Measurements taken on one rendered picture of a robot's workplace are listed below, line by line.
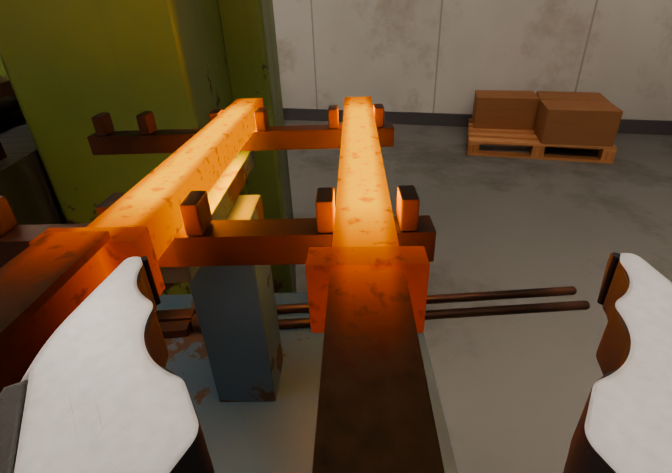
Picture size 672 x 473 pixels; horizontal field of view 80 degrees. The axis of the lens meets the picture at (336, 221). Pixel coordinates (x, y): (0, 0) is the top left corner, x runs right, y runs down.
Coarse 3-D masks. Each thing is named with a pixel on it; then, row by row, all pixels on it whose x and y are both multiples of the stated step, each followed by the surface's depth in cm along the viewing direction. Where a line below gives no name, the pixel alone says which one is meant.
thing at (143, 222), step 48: (192, 144) 31; (240, 144) 36; (144, 192) 23; (48, 240) 16; (96, 240) 16; (144, 240) 18; (0, 288) 14; (48, 288) 13; (0, 336) 12; (48, 336) 14; (0, 384) 12
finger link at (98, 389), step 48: (96, 288) 10; (144, 288) 11; (96, 336) 8; (144, 336) 8; (48, 384) 7; (96, 384) 7; (144, 384) 7; (48, 432) 7; (96, 432) 7; (144, 432) 7; (192, 432) 6
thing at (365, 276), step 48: (384, 192) 22; (336, 240) 18; (384, 240) 17; (336, 288) 14; (384, 288) 14; (336, 336) 12; (384, 336) 12; (336, 384) 10; (384, 384) 10; (336, 432) 9; (384, 432) 9; (432, 432) 9
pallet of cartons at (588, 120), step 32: (480, 96) 336; (512, 96) 331; (544, 96) 327; (576, 96) 323; (480, 128) 343; (512, 128) 337; (544, 128) 296; (576, 128) 291; (608, 128) 286; (576, 160) 301; (608, 160) 295
